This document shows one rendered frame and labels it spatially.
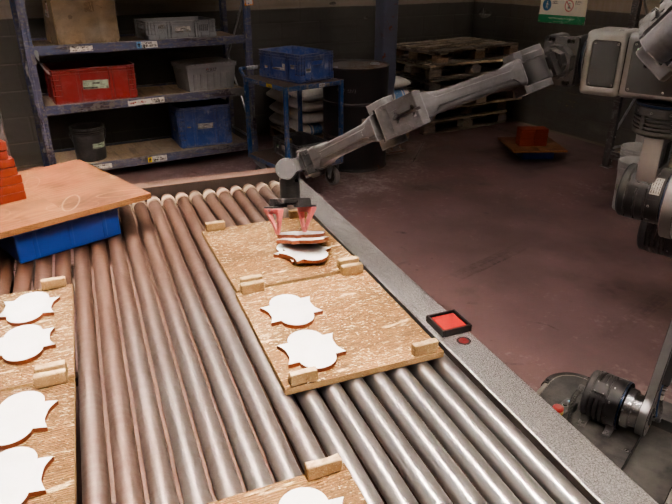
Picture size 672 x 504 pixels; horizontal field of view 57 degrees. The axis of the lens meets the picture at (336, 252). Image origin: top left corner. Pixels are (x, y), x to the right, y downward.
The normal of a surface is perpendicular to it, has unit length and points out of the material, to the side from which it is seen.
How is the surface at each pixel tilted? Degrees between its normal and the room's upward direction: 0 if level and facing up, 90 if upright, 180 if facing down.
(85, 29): 86
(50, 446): 0
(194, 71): 96
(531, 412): 0
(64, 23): 86
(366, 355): 0
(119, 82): 90
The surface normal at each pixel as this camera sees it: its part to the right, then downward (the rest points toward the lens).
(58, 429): 0.00, -0.90
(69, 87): 0.50, 0.37
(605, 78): -0.64, 0.32
